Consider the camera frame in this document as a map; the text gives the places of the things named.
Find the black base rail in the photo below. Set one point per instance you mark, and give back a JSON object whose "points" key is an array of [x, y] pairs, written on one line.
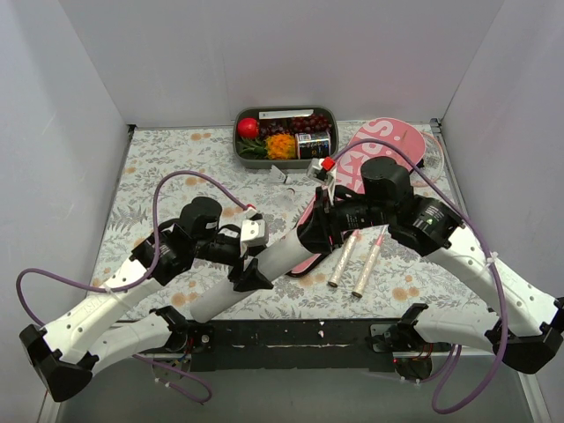
{"points": [[283, 344]]}

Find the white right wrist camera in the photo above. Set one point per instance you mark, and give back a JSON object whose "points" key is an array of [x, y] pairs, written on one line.
{"points": [[323, 170]]}

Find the orange flower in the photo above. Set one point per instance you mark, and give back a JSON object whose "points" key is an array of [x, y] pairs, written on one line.
{"points": [[281, 147]]}

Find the left badminton racket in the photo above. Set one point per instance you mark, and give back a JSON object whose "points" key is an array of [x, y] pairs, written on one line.
{"points": [[347, 249]]}

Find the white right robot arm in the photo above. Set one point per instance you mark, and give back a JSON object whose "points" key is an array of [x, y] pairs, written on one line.
{"points": [[521, 323]]}

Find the green leafy sprig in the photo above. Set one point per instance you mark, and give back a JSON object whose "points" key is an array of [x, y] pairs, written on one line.
{"points": [[252, 149]]}

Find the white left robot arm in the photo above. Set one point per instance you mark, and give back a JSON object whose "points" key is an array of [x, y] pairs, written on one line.
{"points": [[68, 352]]}

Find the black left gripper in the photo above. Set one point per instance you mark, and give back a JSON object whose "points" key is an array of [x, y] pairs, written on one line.
{"points": [[242, 269]]}

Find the shiny patterned can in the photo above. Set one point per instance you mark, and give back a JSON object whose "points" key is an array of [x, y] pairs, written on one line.
{"points": [[312, 145]]}

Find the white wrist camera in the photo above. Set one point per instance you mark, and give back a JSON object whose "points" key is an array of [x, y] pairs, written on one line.
{"points": [[323, 170], [254, 231]]}

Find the right badminton racket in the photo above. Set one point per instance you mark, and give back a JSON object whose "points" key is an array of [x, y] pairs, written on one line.
{"points": [[369, 265]]}

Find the white shuttlecock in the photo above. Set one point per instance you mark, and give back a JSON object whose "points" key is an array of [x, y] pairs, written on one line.
{"points": [[276, 175]]}

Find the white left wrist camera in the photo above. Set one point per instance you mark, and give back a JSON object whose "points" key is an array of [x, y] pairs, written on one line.
{"points": [[254, 231]]}

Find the badminton racket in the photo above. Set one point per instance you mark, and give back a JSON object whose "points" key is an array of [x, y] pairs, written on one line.
{"points": [[369, 265], [347, 249]]}

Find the grey plastic tray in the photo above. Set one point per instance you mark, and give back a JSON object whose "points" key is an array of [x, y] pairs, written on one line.
{"points": [[284, 164]]}

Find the pink racket cover bag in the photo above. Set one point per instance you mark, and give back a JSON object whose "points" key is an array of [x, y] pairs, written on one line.
{"points": [[393, 131]]}

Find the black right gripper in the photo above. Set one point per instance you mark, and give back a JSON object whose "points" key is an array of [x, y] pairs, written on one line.
{"points": [[323, 223]]}

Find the dark red grapes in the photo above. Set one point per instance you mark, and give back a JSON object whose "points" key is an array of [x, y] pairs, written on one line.
{"points": [[294, 125]]}

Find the red apple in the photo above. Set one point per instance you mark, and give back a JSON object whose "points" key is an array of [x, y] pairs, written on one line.
{"points": [[248, 128]]}

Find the white shuttlecock tube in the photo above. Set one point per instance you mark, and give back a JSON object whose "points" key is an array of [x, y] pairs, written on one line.
{"points": [[273, 262]]}

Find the white label strip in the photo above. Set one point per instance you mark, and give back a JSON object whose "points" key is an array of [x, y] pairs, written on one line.
{"points": [[285, 114]]}

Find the floral table mat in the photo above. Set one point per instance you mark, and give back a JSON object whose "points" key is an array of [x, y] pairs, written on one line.
{"points": [[166, 169]]}

